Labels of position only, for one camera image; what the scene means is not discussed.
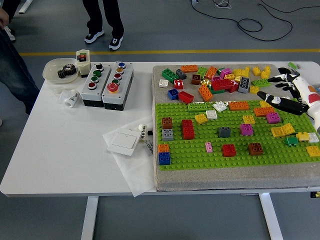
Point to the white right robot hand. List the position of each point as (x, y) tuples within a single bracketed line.
[(310, 100)]

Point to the person's right hand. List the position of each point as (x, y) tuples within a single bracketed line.
[(3, 17)]

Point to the grey two-by-three brick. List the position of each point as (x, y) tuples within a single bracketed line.
[(244, 84)]

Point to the magenta two-by-two brick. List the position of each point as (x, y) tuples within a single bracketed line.
[(246, 129), (272, 118)]

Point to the red two-by-four brick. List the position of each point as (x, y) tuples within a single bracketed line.
[(188, 129), (221, 84)]

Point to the dark grey two-by-two brick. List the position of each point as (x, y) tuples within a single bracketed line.
[(181, 74), (224, 132)]

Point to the green studded baseplate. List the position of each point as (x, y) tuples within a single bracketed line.
[(195, 160)]

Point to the small blue part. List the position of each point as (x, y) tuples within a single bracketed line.
[(317, 88)]

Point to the white background desk leg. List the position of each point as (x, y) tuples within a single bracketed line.
[(25, 6)]

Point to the small yellow brick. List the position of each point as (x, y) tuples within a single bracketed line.
[(303, 136)]

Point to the small white brick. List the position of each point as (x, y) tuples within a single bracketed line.
[(314, 138)]

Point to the small green connector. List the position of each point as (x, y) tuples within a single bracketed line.
[(291, 64)]

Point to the yellow curved long brick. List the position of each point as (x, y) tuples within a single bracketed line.
[(282, 130)]

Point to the small dark green brick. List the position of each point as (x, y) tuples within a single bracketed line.
[(291, 141)]

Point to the yellow two-by-two brick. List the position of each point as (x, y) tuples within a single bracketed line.
[(313, 151), (263, 103), (249, 119), (201, 118), (254, 89)]

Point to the orange two-by-four brick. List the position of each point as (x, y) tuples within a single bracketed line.
[(211, 72), (239, 105), (205, 92), (189, 68), (263, 111)]

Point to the white plastic bowl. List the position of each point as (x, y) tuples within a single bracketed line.
[(52, 72)]

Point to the black metal gear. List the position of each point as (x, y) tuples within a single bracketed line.
[(71, 69), (62, 74)]

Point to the white two-by-two brick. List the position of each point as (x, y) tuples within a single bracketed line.
[(211, 114), (163, 83), (220, 106)]

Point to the black yellow label tag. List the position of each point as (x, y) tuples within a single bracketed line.
[(315, 194)]

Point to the red two-by-two brick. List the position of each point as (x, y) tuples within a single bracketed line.
[(229, 150), (179, 84)]

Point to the white pipe tee fitting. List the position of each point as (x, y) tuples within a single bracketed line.
[(71, 98)]

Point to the small pink brick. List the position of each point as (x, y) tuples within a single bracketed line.
[(209, 147)]

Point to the lime two-by-four brick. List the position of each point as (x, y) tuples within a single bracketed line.
[(197, 107)]

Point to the four-button control box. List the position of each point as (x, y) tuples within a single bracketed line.
[(96, 85)]

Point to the grey felt mat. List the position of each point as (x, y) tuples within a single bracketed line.
[(225, 178)]

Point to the white table leg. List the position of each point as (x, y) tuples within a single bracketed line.
[(88, 217), (271, 217)]

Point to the red upturned brick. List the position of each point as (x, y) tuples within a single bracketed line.
[(186, 97)]

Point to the emergency-stop button control box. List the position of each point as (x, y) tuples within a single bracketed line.
[(117, 85)]

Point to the blue two-by-two brick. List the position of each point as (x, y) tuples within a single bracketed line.
[(164, 158), (173, 94)]

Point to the green two-by-four brick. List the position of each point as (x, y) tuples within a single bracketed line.
[(170, 75)]

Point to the light grey two-by-two brick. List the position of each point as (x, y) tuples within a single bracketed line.
[(167, 135)]

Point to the orange two-by-two brick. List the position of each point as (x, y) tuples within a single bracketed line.
[(163, 148)]

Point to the white lettered pipe fitting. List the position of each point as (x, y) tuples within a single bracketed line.
[(142, 131)]

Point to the cream small switch box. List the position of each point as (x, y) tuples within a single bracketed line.
[(83, 62)]

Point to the white wall switch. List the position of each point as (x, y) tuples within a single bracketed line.
[(124, 141)]

